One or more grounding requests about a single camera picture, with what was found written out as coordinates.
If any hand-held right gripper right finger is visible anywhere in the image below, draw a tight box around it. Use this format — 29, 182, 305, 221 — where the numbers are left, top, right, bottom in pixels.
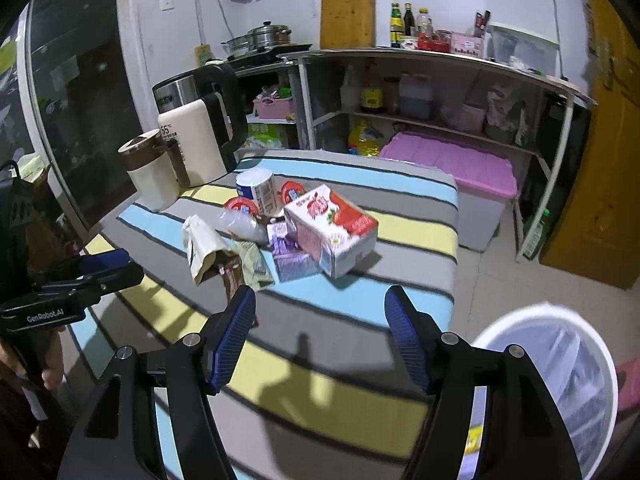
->
384, 285, 583, 480

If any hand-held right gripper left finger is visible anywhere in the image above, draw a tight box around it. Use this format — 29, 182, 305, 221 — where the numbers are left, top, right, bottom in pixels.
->
57, 284, 258, 480

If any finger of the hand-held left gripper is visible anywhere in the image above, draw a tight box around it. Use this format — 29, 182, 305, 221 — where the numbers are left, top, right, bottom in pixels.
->
74, 248, 132, 277
42, 262, 146, 302

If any brown wrapper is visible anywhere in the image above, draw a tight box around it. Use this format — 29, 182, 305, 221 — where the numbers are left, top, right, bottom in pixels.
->
215, 254, 247, 307

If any white trash bin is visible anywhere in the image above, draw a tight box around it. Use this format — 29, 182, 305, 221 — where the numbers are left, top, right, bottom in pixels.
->
472, 300, 620, 480

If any clear plastic cup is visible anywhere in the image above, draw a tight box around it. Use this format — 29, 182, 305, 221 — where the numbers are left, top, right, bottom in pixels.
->
215, 208, 269, 246

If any pink red carton box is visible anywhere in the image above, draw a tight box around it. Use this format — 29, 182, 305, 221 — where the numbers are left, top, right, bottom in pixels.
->
283, 183, 379, 279

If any person's left hand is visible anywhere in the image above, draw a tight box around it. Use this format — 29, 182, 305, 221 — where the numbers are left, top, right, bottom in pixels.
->
0, 329, 66, 391

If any green wrapper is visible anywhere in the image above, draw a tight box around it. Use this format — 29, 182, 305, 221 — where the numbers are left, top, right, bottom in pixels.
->
232, 240, 276, 292

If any striped tablecloth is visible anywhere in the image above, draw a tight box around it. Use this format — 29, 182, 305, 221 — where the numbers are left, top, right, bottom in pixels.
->
67, 149, 488, 480

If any purple packet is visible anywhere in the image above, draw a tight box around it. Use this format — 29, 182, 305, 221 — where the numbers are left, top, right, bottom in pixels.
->
266, 221, 321, 284

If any white brown lidded mug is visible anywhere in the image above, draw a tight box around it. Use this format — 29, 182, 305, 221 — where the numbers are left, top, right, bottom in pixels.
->
118, 130, 194, 212

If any crumpled white paper bag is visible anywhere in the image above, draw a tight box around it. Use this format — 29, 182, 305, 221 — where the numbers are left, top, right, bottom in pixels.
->
181, 214, 236, 286

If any wrapped tissue roll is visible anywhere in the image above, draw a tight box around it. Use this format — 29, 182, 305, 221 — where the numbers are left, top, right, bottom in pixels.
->
236, 167, 281, 219

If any cream thermal jug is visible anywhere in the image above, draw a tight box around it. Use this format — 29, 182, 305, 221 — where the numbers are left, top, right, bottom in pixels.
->
157, 99, 232, 189

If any dark glass door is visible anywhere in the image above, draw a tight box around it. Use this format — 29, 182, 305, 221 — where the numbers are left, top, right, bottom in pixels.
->
0, 0, 145, 243

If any clear bin liner bag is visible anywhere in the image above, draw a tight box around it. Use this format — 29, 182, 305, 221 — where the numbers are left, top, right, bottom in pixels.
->
522, 310, 609, 472

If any green plastic bottle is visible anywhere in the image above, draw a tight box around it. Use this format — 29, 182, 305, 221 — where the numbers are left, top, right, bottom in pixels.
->
522, 208, 551, 260

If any pink lidded storage box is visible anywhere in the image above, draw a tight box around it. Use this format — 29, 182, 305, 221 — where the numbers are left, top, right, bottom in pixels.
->
378, 131, 519, 254

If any pink plastic stool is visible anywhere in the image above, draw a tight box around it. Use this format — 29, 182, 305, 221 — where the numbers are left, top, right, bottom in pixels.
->
616, 359, 640, 413

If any pink plastic basket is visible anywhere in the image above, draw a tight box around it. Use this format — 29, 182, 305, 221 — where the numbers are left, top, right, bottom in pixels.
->
252, 96, 294, 120

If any pink bucket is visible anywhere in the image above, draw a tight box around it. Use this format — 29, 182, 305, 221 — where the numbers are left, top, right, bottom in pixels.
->
460, 102, 488, 134

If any large plastic jug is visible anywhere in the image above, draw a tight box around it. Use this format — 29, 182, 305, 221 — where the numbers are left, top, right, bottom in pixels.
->
398, 72, 433, 119

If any bundle of plastic bags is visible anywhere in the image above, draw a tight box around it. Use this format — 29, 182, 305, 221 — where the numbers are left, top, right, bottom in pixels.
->
487, 87, 531, 144

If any yellow wooden door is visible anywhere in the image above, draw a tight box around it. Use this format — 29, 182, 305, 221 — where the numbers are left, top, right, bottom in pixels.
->
540, 0, 640, 291

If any brown soy sauce bottle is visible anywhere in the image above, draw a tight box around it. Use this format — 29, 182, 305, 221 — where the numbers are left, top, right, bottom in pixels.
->
361, 62, 385, 114

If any white plastic bottle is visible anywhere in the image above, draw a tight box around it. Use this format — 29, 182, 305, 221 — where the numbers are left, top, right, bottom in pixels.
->
341, 65, 361, 113

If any steel steamer pot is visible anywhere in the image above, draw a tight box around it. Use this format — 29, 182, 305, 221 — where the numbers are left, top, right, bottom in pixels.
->
247, 21, 293, 47

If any white metal shelf unit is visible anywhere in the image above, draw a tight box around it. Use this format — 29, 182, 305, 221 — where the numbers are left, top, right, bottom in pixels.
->
277, 47, 598, 262

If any clear white lidded container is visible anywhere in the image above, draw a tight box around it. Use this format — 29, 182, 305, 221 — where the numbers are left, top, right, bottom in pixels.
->
486, 22, 560, 76

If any green glass bottle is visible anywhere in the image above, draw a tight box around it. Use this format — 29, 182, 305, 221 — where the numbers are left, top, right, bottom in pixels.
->
390, 2, 405, 48

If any wooden cutting board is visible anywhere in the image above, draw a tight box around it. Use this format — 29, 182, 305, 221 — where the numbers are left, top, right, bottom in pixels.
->
320, 0, 376, 50

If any metal door handle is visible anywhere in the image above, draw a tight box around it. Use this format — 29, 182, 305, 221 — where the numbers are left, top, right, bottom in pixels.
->
597, 45, 619, 91

